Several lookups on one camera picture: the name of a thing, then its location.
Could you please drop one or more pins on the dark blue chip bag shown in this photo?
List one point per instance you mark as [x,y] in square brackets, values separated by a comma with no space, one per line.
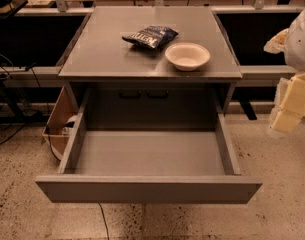
[152,37]

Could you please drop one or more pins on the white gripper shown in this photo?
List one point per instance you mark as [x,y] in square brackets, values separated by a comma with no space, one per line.
[300,45]

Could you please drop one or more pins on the grey drawer cabinet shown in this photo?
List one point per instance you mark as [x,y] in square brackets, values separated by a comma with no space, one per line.
[139,88]

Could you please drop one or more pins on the white bowl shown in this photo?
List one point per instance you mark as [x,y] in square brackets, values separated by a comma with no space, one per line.
[187,56]

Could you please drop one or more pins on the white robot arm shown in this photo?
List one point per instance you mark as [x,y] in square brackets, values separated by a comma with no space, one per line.
[294,55]

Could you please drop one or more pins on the grey top drawer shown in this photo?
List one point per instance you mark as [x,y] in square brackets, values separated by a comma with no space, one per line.
[168,146]

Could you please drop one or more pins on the wooden box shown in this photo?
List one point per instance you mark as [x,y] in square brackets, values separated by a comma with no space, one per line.
[56,132]

